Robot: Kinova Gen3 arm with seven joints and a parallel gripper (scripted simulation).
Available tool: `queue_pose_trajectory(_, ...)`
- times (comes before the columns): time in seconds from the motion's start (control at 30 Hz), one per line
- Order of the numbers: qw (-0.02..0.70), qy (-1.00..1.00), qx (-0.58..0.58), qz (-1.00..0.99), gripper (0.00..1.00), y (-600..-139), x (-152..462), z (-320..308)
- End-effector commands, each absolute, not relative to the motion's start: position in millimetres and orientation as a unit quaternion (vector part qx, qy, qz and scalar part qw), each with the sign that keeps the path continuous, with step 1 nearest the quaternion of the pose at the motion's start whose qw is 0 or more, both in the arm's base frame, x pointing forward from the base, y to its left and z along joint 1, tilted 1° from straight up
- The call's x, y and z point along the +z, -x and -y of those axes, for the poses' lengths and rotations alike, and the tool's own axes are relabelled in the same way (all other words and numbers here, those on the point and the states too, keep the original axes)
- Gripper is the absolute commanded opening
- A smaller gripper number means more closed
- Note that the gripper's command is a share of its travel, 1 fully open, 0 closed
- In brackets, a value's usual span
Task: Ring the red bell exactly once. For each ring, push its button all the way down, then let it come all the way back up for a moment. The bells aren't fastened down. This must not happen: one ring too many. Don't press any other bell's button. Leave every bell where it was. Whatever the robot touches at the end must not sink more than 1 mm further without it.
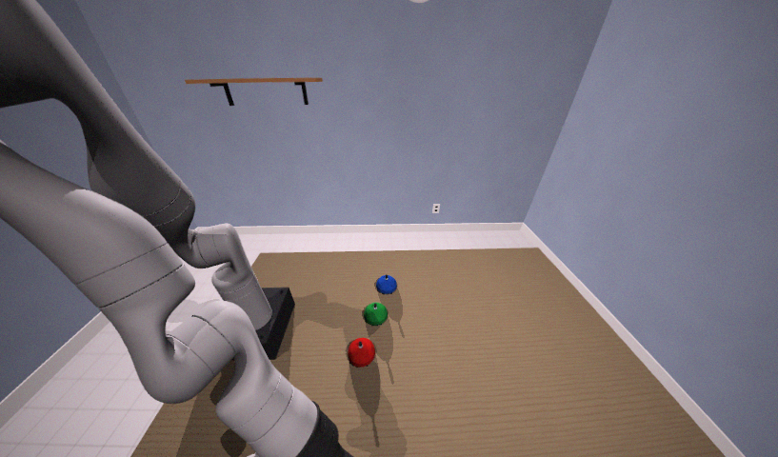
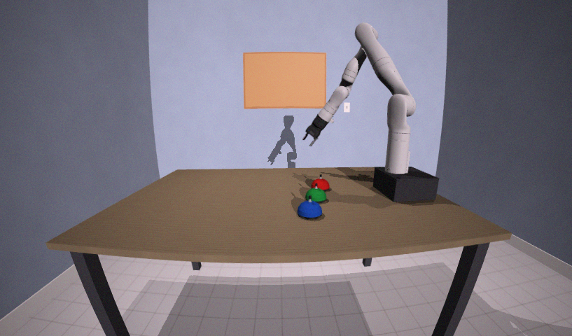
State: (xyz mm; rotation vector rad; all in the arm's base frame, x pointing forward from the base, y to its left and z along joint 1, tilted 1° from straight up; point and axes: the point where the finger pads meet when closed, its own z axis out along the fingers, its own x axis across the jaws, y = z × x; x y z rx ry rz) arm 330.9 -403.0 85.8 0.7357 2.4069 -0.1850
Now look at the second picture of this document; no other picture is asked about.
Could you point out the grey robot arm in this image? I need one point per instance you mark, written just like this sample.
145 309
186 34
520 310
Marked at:
400 105

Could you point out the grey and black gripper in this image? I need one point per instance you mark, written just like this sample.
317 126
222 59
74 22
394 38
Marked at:
318 124

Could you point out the blue dome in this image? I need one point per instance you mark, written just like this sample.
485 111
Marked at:
309 209

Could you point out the green dome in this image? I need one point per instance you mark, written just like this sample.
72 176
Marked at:
318 195

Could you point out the red dome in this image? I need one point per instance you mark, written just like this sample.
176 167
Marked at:
322 183

